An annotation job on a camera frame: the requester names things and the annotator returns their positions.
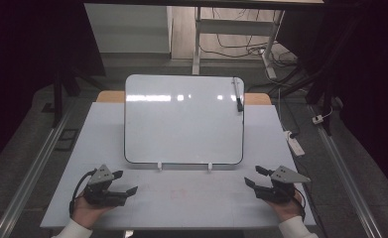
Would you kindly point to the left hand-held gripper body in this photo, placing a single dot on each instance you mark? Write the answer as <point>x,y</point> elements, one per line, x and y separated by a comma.
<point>99,196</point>

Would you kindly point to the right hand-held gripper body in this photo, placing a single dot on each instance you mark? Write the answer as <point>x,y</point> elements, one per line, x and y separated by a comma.
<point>279,191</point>

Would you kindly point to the black whiteboard marker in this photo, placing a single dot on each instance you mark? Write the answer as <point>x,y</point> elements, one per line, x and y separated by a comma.
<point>237,94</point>

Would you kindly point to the white whiteboard with black rim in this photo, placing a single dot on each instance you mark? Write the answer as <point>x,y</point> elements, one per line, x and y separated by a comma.
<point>181,122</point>

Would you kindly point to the person's right hand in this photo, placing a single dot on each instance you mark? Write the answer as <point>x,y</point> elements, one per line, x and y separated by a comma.
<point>289,208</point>

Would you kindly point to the person's left hand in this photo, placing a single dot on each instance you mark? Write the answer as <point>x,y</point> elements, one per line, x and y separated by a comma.
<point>85,213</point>

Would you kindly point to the white whiteboard stand foot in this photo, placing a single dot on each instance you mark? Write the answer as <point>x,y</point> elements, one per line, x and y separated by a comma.
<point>210,166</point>
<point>159,166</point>

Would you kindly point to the dark floor outlet plate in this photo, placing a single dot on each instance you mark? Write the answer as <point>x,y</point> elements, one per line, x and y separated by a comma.
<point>66,139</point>

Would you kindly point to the small white adapter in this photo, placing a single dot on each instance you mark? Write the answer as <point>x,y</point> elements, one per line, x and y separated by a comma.
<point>318,119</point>

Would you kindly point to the black metal stand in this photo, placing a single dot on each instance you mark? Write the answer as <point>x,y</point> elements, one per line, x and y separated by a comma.
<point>327,99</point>
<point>57,99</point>

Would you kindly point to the dark curtain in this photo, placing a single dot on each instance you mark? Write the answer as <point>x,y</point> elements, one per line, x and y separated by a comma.
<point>376,82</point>
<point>23,49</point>

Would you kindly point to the white cabinet panel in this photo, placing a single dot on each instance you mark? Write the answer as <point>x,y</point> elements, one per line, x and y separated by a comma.
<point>128,29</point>

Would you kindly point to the metal floor rail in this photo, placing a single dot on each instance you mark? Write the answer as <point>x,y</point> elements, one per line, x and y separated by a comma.
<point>343,178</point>
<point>32,172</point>

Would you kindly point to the white desk frame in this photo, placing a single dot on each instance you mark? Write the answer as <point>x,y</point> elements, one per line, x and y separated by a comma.
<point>234,26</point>

